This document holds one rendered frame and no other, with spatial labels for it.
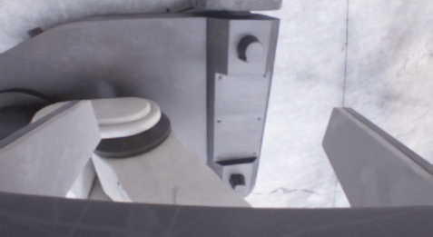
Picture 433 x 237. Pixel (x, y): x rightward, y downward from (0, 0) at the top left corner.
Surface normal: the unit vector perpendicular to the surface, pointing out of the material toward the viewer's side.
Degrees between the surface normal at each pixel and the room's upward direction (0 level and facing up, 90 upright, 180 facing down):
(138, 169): 90
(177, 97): 0
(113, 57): 0
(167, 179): 90
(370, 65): 0
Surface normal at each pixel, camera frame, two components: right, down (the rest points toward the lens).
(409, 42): 0.18, 0.49
